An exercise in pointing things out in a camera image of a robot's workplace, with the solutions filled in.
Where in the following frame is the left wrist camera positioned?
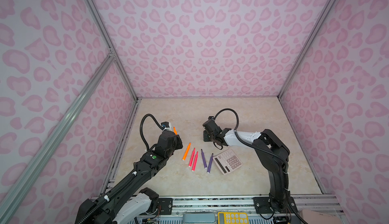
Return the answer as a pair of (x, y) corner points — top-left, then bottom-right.
(161, 122), (174, 132)

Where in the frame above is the yellow calculator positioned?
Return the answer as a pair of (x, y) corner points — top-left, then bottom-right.
(217, 212), (249, 224)

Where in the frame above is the diagonal aluminium frame bar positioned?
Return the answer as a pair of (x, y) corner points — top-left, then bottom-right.
(1, 54), (115, 224)

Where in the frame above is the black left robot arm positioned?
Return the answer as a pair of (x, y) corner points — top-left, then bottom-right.
(75, 130), (183, 224)

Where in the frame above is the pink highlighter pen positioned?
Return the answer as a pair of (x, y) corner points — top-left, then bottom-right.
(188, 148), (196, 167)
(191, 152), (199, 171)

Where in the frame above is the grey metal pencil case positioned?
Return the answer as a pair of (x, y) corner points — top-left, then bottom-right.
(182, 213), (216, 224)

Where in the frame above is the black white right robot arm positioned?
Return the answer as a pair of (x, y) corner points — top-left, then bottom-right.
(203, 118), (298, 213)

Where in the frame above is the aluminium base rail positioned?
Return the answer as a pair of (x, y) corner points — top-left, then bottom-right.
(81, 195), (347, 224)

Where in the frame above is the white pink calculator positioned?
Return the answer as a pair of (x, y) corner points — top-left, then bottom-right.
(213, 149), (243, 175)

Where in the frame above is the purple highlighter pen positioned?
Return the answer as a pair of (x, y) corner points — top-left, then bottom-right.
(207, 153), (214, 174)
(201, 149), (208, 169)

